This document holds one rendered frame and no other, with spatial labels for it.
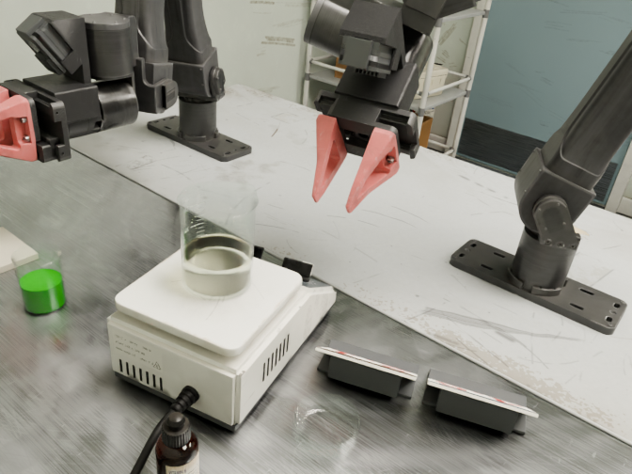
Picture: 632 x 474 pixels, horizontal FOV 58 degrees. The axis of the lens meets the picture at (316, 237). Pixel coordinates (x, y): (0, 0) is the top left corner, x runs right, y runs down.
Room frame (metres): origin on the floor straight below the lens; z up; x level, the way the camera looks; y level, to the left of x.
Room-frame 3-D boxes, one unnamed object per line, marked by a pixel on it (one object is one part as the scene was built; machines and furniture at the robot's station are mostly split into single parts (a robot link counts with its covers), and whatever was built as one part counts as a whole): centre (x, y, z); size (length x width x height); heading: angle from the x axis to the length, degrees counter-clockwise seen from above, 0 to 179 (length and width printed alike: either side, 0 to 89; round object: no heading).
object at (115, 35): (0.69, 0.25, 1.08); 0.12 x 0.09 x 0.12; 171
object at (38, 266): (0.45, 0.27, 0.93); 0.04 x 0.04 x 0.06
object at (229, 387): (0.42, 0.07, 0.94); 0.22 x 0.13 x 0.08; 158
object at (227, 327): (0.39, 0.08, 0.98); 0.12 x 0.12 x 0.01; 68
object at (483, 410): (0.37, -0.16, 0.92); 0.09 x 0.06 x 0.04; 74
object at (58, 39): (0.61, 0.30, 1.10); 0.07 x 0.06 x 0.11; 54
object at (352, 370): (0.40, -0.06, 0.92); 0.09 x 0.06 x 0.04; 74
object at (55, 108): (0.61, 0.30, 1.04); 0.10 x 0.07 x 0.07; 54
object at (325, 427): (0.33, -0.03, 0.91); 0.06 x 0.06 x 0.02
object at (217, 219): (0.41, 0.08, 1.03); 0.07 x 0.06 x 0.08; 148
